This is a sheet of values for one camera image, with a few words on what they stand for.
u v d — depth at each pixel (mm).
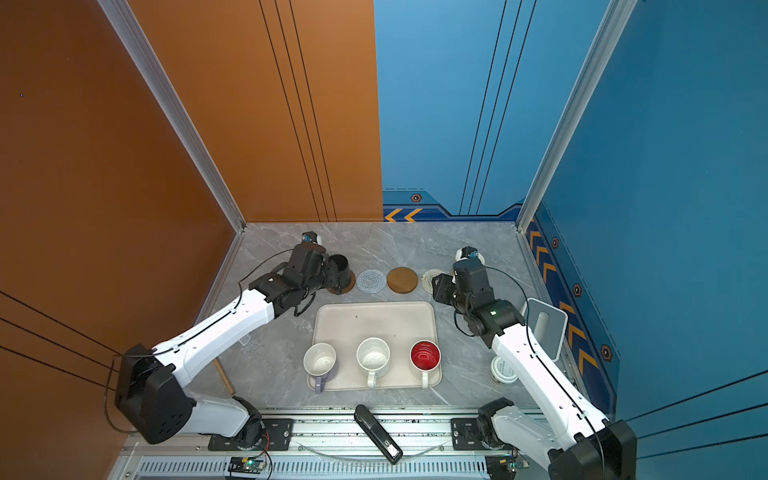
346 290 999
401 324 919
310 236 725
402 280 1025
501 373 767
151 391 402
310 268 624
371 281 1027
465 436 725
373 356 849
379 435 705
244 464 710
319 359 832
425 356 843
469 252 681
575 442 382
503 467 705
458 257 698
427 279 1027
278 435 737
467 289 578
